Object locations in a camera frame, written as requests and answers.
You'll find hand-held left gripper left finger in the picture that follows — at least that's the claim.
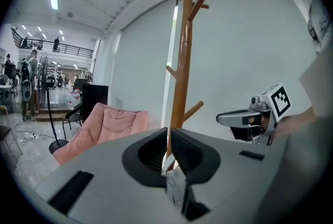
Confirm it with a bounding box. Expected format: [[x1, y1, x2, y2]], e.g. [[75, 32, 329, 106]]
[[121, 126, 169, 188]]

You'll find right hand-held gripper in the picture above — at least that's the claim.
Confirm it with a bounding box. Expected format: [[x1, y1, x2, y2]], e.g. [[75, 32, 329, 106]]
[[215, 82, 292, 146]]

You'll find person's white dotted shirt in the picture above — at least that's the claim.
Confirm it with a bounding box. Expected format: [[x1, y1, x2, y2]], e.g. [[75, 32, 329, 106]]
[[290, 0, 333, 114]]

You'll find black chair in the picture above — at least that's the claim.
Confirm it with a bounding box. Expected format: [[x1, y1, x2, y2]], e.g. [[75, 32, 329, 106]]
[[61, 103, 83, 139]]

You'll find black standing fan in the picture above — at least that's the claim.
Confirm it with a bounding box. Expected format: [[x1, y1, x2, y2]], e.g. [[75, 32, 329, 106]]
[[37, 51, 70, 155]]

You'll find black cabinet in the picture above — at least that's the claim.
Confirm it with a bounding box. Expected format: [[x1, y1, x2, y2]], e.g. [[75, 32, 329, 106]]
[[82, 84, 109, 122]]

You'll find person's right forearm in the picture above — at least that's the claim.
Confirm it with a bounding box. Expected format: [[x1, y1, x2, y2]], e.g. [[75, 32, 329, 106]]
[[270, 106, 317, 140]]

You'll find pink padded chair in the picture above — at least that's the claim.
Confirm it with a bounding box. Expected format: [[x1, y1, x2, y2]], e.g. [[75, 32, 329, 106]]
[[53, 102, 149, 166]]

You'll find wooden coat rack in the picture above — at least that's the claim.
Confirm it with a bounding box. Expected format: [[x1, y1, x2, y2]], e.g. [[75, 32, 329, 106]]
[[165, 0, 210, 166]]

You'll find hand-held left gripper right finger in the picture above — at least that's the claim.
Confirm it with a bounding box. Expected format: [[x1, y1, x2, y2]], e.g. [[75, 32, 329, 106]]
[[170, 127, 222, 221]]

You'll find black balcony railing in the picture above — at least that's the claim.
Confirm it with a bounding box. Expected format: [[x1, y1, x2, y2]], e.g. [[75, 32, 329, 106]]
[[11, 27, 94, 59]]

